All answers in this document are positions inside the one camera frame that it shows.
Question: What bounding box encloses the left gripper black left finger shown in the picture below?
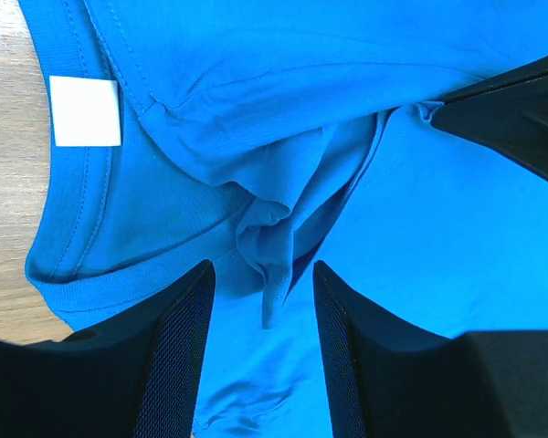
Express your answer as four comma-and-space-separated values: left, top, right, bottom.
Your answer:
0, 261, 216, 437

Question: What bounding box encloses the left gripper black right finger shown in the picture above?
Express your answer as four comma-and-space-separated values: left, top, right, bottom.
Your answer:
312, 261, 548, 438

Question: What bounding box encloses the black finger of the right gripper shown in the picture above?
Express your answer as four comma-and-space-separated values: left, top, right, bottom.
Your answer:
431, 56, 548, 182

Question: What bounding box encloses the blue t shirt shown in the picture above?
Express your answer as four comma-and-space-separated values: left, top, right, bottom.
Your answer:
20, 1, 548, 437

